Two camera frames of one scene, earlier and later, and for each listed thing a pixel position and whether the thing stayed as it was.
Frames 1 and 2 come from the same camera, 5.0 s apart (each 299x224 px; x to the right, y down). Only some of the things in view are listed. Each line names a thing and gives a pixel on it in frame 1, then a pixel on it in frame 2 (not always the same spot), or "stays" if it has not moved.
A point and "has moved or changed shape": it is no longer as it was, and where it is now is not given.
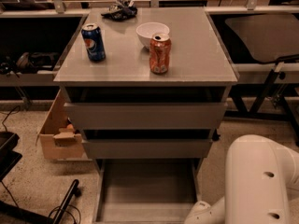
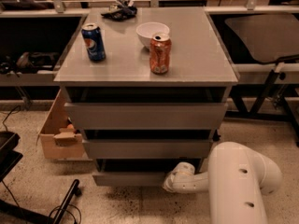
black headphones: x=33 y=62 stays
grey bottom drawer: x=145 y=190 has moved or changed shape
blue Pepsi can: x=93 y=41 stays
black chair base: x=13 y=215 stays
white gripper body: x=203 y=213 → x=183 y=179
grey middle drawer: x=149 y=143 stays
